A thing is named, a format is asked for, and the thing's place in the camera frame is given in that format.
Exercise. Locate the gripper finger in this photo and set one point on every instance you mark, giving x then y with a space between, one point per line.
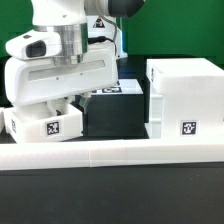
55 107
85 101

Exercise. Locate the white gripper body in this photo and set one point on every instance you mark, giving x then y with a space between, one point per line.
32 75

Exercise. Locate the white front drawer box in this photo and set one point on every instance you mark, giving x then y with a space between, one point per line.
35 124

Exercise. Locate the white drawer cabinet housing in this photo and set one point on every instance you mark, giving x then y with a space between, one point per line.
186 98

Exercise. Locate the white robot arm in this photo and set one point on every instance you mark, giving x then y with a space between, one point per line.
56 60

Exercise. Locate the fiducial marker sheet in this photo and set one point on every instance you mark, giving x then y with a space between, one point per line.
122 87

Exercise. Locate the white left fence rail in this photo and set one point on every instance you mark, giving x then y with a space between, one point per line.
2 124

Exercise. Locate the white fence rail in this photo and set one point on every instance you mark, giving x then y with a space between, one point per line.
2 124
31 156

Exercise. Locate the white front fence rail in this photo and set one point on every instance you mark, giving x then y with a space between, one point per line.
31 156

